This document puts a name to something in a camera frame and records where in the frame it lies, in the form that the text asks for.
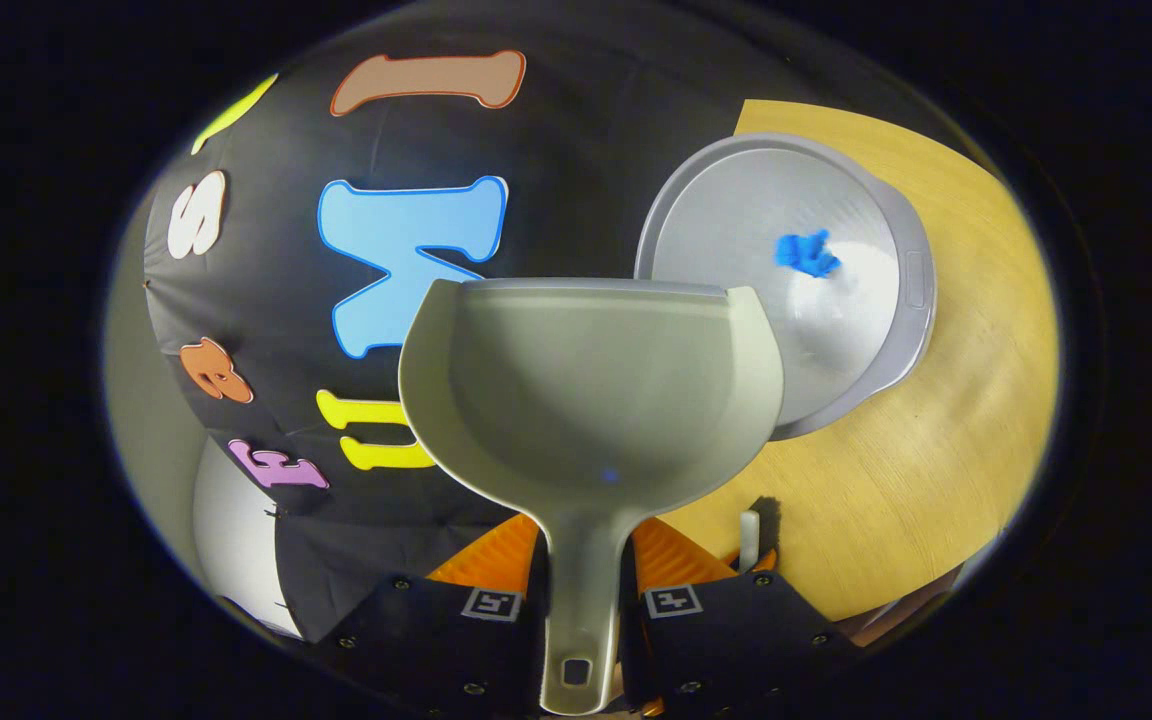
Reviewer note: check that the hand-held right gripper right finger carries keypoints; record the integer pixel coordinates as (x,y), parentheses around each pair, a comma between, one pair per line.
(726,650)

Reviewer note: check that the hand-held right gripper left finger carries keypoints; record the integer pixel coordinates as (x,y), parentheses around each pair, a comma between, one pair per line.
(436,650)

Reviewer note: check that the small white broom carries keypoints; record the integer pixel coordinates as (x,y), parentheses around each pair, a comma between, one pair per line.
(749,540)

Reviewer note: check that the grey plastic dustpan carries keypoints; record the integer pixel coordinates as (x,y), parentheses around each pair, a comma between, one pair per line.
(586,380)

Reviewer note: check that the dark blue paper ball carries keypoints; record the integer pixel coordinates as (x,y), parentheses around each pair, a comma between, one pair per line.
(808,254)

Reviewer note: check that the white ribbed garbage bin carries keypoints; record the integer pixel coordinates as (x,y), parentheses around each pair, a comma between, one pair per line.
(736,200)

